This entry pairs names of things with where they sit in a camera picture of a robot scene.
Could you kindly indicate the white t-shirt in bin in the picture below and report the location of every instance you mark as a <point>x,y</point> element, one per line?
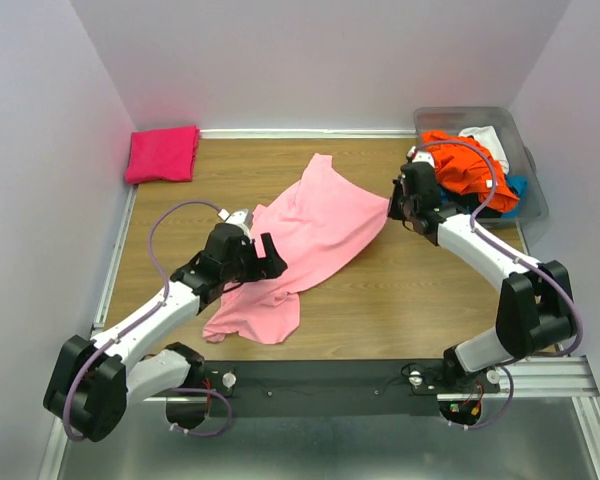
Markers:
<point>487,137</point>

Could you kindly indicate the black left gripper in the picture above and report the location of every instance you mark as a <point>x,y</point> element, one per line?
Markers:
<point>259,258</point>

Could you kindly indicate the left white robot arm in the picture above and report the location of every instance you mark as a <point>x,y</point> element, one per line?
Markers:
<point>95,380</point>

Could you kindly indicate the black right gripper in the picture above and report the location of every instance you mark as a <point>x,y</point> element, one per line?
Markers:
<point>402,203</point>

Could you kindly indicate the orange t-shirt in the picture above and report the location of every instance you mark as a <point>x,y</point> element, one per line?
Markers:
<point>464,176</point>

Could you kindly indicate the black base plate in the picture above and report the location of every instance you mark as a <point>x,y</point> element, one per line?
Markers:
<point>328,388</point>

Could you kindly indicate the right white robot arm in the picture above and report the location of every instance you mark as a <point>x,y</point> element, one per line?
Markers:
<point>535,310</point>

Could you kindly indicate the folded magenta t-shirt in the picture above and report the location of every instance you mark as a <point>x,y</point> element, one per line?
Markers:
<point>162,155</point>

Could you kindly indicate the clear plastic bin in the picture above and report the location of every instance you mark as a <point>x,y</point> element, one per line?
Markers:
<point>453,119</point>

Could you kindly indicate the blue t-shirt in bin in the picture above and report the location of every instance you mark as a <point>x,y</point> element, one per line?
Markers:
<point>518,185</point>

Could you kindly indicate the light pink t-shirt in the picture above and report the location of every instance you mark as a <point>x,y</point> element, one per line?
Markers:
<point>318,225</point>

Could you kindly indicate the aluminium rail frame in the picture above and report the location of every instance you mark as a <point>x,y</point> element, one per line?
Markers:
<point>557,372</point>

